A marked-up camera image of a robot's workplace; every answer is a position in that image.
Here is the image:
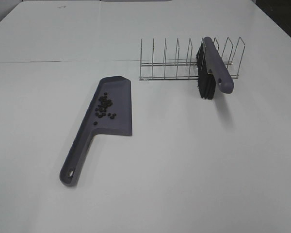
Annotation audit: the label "grey plastic dustpan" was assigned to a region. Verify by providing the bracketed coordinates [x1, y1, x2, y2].
[59, 76, 132, 187]

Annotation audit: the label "grey hand brush black bristles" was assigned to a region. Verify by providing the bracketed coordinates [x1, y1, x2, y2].
[196, 36, 234, 100]

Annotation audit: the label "pile of coffee beans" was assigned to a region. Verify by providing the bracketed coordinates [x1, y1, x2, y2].
[93, 92, 116, 127]

